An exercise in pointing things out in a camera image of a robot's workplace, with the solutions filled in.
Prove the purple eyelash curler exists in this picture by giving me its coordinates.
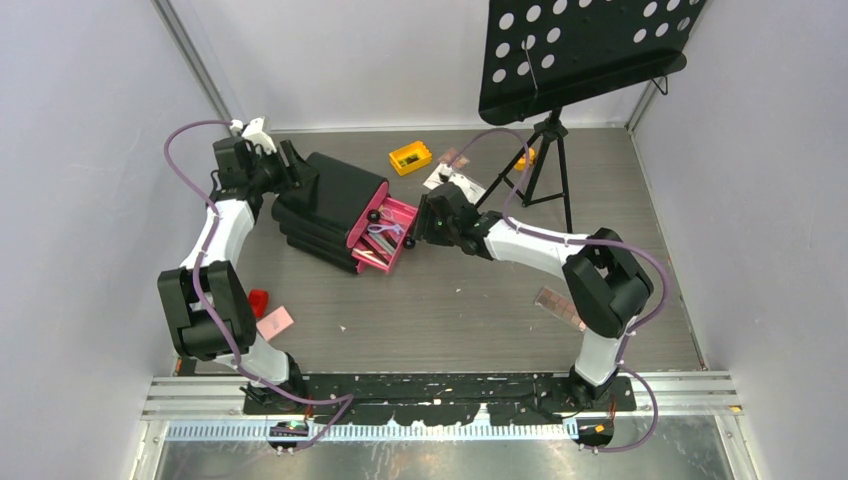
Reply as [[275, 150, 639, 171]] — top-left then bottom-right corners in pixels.
[[366, 222, 404, 237]]

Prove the small eyeshadow palette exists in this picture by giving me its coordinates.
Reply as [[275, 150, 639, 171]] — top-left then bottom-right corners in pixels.
[[438, 148, 470, 170]]

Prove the pink sponge block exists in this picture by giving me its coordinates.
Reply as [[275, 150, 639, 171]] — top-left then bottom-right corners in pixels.
[[257, 306, 294, 342]]

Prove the yellow toy block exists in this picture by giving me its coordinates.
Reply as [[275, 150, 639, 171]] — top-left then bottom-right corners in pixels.
[[388, 140, 432, 176]]

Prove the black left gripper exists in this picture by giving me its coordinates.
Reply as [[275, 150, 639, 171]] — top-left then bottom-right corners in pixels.
[[250, 142, 319, 196]]

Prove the black tripod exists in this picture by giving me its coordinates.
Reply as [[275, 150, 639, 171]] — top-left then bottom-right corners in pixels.
[[475, 107, 574, 233]]

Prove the red block left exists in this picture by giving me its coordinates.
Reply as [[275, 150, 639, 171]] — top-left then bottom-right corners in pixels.
[[248, 289, 270, 320]]

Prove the long eyeshadow palette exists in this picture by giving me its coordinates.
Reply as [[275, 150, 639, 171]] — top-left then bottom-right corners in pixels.
[[534, 287, 587, 332]]

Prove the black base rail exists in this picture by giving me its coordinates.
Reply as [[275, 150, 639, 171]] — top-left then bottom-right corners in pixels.
[[241, 373, 636, 426]]

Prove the false eyelash card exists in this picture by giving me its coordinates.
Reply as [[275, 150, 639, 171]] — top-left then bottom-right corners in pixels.
[[423, 163, 486, 203]]

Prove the black perforated music stand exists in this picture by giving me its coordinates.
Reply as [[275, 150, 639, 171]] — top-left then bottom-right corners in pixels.
[[478, 0, 707, 126]]

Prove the black drawer organizer cabinet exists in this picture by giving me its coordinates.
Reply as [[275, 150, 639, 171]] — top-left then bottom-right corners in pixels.
[[271, 152, 389, 275]]

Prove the yellow toy object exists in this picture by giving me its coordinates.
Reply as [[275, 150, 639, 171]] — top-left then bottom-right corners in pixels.
[[514, 148, 536, 172]]

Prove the white makeup pencil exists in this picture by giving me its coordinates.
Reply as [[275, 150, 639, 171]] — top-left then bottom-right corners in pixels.
[[353, 249, 388, 269]]

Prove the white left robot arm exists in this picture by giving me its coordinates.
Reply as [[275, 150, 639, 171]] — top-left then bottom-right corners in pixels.
[[157, 134, 307, 414]]

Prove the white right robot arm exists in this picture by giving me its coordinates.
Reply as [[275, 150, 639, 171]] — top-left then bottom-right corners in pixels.
[[412, 183, 654, 411]]

